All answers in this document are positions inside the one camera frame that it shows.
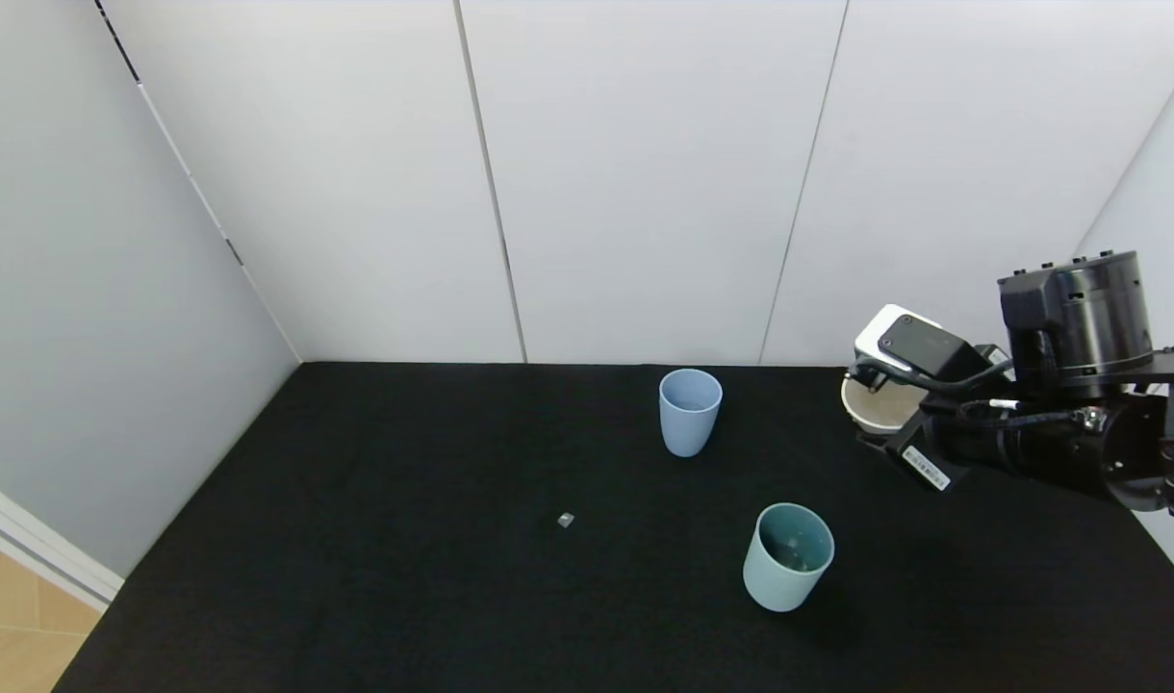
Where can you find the cream pink plastic cup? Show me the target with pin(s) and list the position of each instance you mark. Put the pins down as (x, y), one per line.
(880, 409)

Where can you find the periwinkle blue plastic cup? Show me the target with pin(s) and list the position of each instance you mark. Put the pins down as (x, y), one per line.
(688, 423)

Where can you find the white baseboard strip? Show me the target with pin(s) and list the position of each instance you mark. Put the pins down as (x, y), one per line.
(38, 558)

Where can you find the light teal plastic cup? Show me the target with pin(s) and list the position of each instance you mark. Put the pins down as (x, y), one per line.
(775, 582)

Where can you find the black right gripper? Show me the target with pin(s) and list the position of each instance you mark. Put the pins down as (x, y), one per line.
(920, 465)

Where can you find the white black wrist camera box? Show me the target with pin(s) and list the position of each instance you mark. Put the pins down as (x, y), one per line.
(929, 342)

